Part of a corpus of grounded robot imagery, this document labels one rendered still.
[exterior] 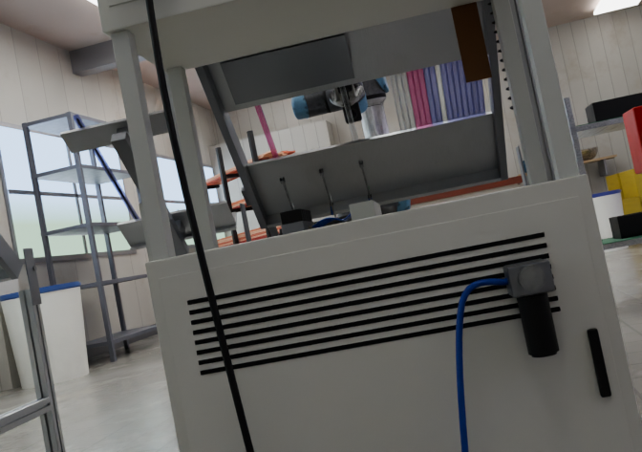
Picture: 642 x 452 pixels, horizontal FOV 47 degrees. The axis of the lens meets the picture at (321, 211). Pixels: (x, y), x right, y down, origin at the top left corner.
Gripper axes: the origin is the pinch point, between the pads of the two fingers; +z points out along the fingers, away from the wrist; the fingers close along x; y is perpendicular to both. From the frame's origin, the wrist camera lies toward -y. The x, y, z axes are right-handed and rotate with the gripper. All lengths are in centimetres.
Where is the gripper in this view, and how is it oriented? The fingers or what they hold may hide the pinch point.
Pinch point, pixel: (347, 105)
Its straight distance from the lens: 192.7
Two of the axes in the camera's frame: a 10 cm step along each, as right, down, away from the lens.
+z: -0.2, 4.7, -8.8
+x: 9.7, -2.0, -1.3
